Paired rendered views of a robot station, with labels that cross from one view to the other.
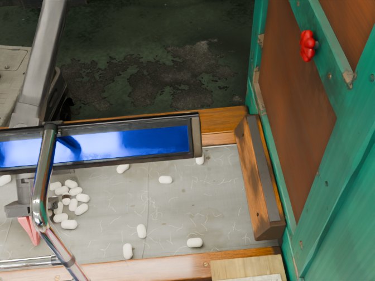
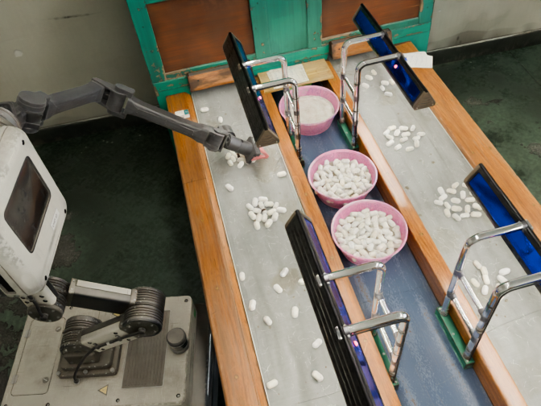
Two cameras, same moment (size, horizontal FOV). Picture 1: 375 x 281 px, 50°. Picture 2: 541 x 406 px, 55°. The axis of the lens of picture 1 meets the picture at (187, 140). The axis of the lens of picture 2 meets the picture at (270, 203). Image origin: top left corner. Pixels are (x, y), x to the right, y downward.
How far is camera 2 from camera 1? 207 cm
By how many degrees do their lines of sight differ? 57
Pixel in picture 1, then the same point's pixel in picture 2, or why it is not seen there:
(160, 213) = (241, 118)
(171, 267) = (270, 105)
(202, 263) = (266, 96)
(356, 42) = not seen: outside the picture
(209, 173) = (212, 106)
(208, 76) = not seen: hidden behind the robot
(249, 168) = (218, 76)
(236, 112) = (171, 98)
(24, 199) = (250, 144)
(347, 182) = not seen: outside the picture
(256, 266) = (264, 79)
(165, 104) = (66, 271)
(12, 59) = (45, 329)
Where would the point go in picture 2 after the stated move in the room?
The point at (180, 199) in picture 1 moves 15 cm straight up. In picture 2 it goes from (231, 113) to (226, 86)
